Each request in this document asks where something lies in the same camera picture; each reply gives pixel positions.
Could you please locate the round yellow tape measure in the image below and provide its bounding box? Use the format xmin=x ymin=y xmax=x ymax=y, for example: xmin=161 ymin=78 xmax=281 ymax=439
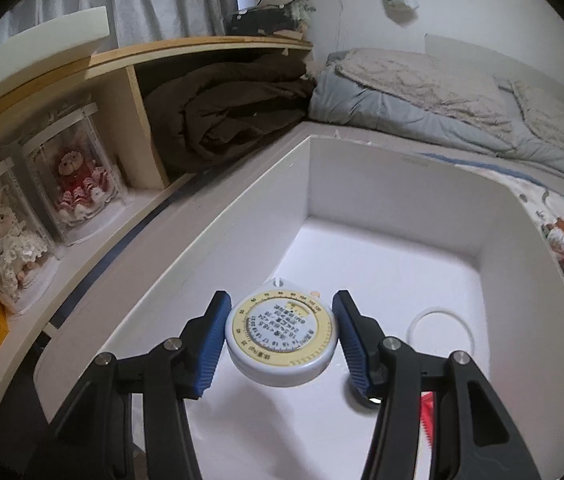
xmin=224 ymin=276 xmax=338 ymax=388

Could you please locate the left beige quilted pillow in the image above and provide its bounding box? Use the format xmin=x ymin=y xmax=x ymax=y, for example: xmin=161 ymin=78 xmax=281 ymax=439
xmin=335 ymin=48 xmax=513 ymax=145

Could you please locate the grey duvet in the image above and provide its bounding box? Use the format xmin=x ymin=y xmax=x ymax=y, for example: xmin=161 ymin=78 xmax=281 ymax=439
xmin=309 ymin=51 xmax=564 ymax=176

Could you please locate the red disposable gloves packet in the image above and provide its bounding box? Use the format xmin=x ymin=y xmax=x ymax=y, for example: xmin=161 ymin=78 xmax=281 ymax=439
xmin=420 ymin=392 xmax=435 ymax=448

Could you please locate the beige quilted pillow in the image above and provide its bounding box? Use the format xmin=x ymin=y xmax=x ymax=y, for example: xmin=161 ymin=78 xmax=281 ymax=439
xmin=511 ymin=81 xmax=564 ymax=150
xmin=335 ymin=48 xmax=513 ymax=145

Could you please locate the right beige quilted pillow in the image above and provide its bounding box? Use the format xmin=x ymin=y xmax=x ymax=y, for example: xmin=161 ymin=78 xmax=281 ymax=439
xmin=511 ymin=81 xmax=564 ymax=150

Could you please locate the grey curtain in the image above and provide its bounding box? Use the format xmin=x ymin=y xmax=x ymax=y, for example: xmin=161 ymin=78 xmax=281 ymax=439
xmin=0 ymin=0 xmax=238 ymax=52

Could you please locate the black gold round tin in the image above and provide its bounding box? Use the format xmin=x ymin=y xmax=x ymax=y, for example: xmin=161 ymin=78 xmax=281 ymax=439
xmin=344 ymin=377 xmax=381 ymax=413

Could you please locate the doll in white dress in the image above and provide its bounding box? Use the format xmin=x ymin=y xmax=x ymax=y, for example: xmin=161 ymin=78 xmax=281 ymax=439
xmin=0 ymin=204 xmax=49 ymax=300

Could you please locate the doll in red dress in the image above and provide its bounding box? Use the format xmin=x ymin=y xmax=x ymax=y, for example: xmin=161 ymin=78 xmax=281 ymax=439
xmin=55 ymin=148 xmax=113 ymax=226

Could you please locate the dark brown folded blanket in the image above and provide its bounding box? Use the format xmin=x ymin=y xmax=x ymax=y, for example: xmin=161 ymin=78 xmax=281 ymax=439
xmin=144 ymin=53 xmax=316 ymax=174

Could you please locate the white plastic ring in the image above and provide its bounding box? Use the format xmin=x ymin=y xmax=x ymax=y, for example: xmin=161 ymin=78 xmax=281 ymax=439
xmin=406 ymin=308 xmax=478 ymax=361

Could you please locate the white cardboard shoe box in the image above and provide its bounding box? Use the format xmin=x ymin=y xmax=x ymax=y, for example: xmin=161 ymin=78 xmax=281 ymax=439
xmin=34 ymin=136 xmax=564 ymax=479

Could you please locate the wooden shelf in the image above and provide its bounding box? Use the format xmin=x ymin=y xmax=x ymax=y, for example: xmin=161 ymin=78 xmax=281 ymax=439
xmin=0 ymin=34 xmax=314 ymax=441

